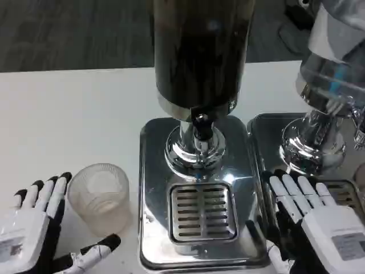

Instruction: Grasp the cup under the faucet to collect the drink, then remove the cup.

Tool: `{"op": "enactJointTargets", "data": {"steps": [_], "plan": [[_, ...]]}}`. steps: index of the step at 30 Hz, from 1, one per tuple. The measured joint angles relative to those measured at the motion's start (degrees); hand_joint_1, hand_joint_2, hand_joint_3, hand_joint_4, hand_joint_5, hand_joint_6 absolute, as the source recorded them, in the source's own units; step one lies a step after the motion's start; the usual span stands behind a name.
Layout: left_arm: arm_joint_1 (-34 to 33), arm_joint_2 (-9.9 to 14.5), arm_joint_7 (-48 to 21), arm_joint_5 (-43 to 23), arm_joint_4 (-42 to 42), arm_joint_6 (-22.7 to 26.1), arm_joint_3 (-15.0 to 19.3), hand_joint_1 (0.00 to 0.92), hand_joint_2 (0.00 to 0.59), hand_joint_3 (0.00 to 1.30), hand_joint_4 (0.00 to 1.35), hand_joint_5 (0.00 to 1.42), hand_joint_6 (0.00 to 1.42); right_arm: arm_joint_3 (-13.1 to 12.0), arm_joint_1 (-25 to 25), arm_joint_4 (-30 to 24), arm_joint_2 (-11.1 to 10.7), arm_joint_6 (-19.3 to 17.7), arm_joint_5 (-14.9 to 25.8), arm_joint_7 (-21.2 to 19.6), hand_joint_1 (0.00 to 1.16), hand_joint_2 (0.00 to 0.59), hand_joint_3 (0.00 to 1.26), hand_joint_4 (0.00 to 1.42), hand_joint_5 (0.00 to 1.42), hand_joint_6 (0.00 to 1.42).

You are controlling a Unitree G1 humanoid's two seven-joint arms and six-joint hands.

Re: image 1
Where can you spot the clear drink dispenser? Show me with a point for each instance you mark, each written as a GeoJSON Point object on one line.
{"type": "Point", "coordinates": [319, 114]}

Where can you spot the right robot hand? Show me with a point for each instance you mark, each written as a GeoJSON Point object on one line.
{"type": "Point", "coordinates": [319, 225]}

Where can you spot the clear ribbed glass cup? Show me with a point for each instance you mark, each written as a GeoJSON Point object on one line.
{"type": "Point", "coordinates": [98, 199]}

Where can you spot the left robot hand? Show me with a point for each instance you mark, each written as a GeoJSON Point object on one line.
{"type": "Point", "coordinates": [25, 225]}

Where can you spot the dark drink dispenser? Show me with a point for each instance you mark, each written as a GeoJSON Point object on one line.
{"type": "Point", "coordinates": [199, 137]}

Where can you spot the black dispenser tap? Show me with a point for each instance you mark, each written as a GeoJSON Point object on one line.
{"type": "Point", "coordinates": [203, 127]}

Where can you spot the steel drip tray grid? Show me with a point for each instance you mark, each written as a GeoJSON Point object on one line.
{"type": "Point", "coordinates": [203, 212]}
{"type": "Point", "coordinates": [343, 191]}

